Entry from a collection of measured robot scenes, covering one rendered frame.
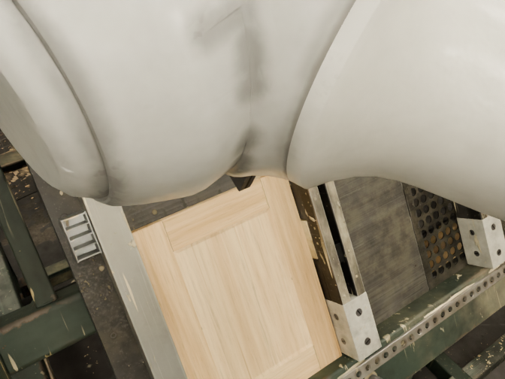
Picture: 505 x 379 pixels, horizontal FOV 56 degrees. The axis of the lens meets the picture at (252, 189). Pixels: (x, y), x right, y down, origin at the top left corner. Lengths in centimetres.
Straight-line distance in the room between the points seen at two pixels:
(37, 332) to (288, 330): 44
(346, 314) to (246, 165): 82
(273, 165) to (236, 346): 78
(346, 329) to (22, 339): 58
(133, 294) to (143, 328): 6
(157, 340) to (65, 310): 16
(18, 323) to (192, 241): 30
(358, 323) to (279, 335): 16
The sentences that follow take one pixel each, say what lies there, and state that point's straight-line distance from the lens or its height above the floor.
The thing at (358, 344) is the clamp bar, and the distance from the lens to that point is 100.
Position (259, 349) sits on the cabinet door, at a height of 98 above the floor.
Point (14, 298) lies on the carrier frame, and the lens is 138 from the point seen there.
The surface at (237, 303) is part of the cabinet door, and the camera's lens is 89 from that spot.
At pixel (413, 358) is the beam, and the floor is 84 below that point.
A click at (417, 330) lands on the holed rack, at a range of 114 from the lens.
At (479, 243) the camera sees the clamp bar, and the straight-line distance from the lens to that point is 125.
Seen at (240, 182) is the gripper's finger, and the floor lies 145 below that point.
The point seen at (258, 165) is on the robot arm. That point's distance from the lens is 15.
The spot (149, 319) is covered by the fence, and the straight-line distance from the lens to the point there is 81.
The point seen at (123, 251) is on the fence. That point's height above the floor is 123.
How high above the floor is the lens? 178
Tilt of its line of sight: 40 degrees down
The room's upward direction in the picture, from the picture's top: straight up
